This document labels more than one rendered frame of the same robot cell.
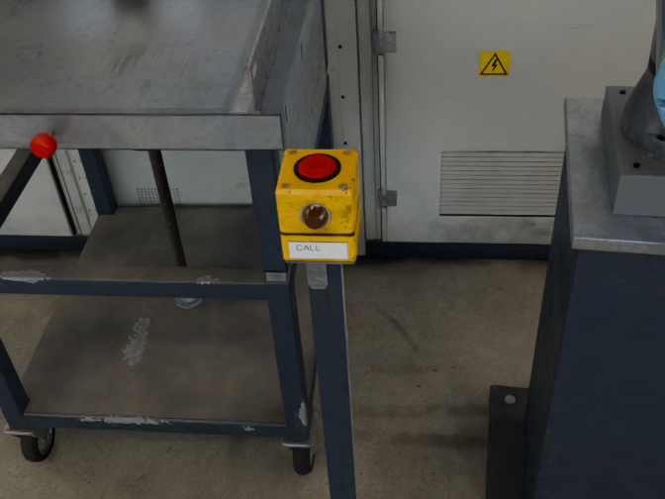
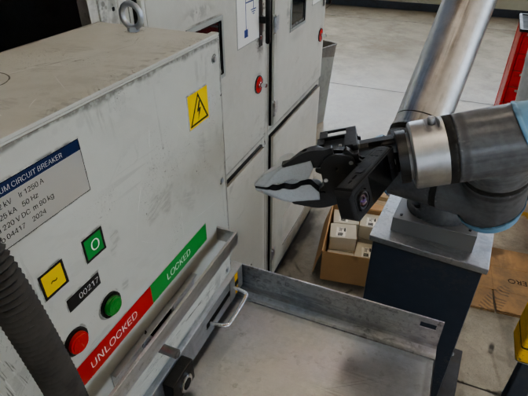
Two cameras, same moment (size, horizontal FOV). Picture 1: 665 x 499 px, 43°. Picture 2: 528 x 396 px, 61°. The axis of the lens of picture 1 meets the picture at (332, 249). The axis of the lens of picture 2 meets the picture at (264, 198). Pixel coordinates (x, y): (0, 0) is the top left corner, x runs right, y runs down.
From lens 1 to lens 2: 1.31 m
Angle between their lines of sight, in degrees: 58
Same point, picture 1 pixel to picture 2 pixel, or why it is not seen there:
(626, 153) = (459, 229)
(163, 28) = (287, 380)
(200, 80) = (383, 369)
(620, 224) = (478, 253)
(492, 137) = not seen: hidden behind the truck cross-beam
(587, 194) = (456, 255)
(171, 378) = not seen: outside the picture
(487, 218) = not seen: hidden behind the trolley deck
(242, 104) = (427, 350)
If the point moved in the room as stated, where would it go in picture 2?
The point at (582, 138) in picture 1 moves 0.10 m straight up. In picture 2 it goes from (408, 241) to (415, 213)
